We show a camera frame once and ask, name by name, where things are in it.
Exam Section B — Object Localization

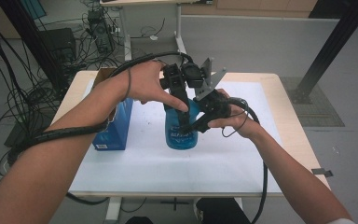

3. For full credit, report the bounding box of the person's left hand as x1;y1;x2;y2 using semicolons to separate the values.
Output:
117;60;190;113

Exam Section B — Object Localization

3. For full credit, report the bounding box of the bundle of black floor cables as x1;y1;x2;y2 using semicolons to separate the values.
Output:
0;0;122;162

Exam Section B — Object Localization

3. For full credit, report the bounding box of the white table mat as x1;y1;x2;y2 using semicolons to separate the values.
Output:
69;78;282;194

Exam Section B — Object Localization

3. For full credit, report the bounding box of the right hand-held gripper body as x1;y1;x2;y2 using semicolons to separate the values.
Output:
193;67;231;121

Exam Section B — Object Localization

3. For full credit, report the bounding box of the single black floor cable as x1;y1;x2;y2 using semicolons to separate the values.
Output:
65;191;110;206

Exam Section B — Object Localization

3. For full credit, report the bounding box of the person's dark trouser leg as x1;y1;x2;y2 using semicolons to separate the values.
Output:
125;216;154;224
195;197;244;224

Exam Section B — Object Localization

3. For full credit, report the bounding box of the wooden cabinet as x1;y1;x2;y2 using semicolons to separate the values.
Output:
181;0;319;19

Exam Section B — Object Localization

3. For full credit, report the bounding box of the grey floor mat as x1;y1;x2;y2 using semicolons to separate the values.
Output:
279;77;345;128

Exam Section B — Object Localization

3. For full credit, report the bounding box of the person's right hand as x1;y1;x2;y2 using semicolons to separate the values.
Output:
207;89;264;140

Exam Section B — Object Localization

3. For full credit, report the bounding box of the blue cardboard box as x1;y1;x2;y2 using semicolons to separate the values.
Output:
91;67;134;151

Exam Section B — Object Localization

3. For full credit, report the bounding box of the black spiral-wrapped gripper cable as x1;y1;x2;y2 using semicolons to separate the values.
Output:
7;50;197;166

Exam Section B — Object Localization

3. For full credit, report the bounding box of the thin black wrist cord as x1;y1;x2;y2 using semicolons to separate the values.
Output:
221;102;250;138

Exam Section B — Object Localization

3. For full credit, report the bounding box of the blue bottle with white cap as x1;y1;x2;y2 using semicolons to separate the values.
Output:
163;99;200;151

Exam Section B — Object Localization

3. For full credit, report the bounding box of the black equipment box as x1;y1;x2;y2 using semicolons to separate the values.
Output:
39;27;77;63

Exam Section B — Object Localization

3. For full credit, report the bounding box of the black computer tower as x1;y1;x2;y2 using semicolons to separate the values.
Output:
88;8;116;54

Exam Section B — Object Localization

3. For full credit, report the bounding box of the black smooth gripper cable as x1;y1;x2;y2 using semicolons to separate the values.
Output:
227;96;269;224

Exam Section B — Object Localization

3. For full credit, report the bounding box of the black metal stand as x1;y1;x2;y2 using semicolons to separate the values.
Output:
0;0;71;92
287;0;358;105

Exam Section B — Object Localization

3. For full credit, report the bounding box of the person's white sleeve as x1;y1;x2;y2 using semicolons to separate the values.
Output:
325;217;356;224

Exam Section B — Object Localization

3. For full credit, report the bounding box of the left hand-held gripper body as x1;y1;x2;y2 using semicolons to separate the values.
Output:
159;57;214;91

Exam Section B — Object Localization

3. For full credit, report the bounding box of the teal panel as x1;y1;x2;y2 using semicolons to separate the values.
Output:
21;0;48;21

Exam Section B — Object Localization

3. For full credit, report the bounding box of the grey floor tape piece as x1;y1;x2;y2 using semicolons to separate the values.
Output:
310;167;334;178

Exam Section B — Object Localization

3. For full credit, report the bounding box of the white-legged desk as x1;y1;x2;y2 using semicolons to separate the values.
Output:
99;0;213;62

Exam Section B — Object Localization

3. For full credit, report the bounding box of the white table leg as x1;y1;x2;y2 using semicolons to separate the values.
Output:
103;196;123;224

